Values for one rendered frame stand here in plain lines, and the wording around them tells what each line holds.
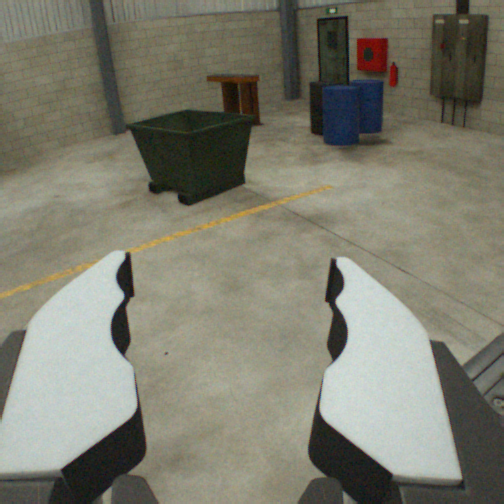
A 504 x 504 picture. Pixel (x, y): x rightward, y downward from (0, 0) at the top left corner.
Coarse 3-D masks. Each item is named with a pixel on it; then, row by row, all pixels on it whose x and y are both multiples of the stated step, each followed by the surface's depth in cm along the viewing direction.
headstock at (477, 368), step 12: (492, 348) 50; (468, 360) 51; (480, 360) 49; (492, 360) 48; (468, 372) 47; (480, 372) 47; (492, 372) 46; (480, 384) 45; (492, 384) 45; (492, 396) 43; (492, 408) 42
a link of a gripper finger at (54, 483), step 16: (16, 336) 8; (0, 352) 8; (16, 352) 8; (0, 368) 7; (0, 384) 7; (0, 400) 7; (0, 416) 6; (0, 480) 6; (16, 480) 6; (32, 480) 6; (48, 480) 6; (0, 496) 5; (16, 496) 5; (32, 496) 5; (48, 496) 5; (64, 496) 6
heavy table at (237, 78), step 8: (208, 80) 847; (216, 80) 818; (224, 80) 789; (232, 80) 761; (240, 80) 736; (248, 80) 738; (256, 80) 746; (224, 88) 806; (232, 88) 817; (240, 88) 752; (248, 88) 750; (256, 88) 759; (224, 96) 817; (232, 96) 828; (240, 96) 762; (248, 96) 757; (256, 96) 766; (224, 104) 829; (232, 104) 840; (248, 104) 764; (256, 104) 773; (232, 112) 838; (240, 112) 848; (248, 112) 772; (256, 112) 781; (256, 120) 788
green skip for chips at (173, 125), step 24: (144, 120) 478; (168, 120) 500; (192, 120) 513; (216, 120) 477; (240, 120) 418; (144, 144) 461; (168, 144) 419; (192, 144) 392; (216, 144) 415; (240, 144) 440; (168, 168) 447; (192, 168) 409; (216, 168) 433; (240, 168) 461; (192, 192) 434; (216, 192) 459
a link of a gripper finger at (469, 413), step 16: (432, 352) 9; (448, 352) 9; (448, 368) 8; (448, 384) 8; (464, 384) 8; (448, 400) 7; (464, 400) 7; (480, 400) 7; (464, 416) 7; (480, 416) 7; (496, 416) 7; (464, 432) 7; (480, 432) 7; (496, 432) 7; (464, 448) 6; (480, 448) 6; (496, 448) 6; (464, 464) 6; (480, 464) 6; (496, 464) 6; (464, 480) 6; (480, 480) 6; (496, 480) 6; (384, 496) 6; (400, 496) 6; (416, 496) 6; (432, 496) 6; (448, 496) 6; (464, 496) 6; (480, 496) 6; (496, 496) 5
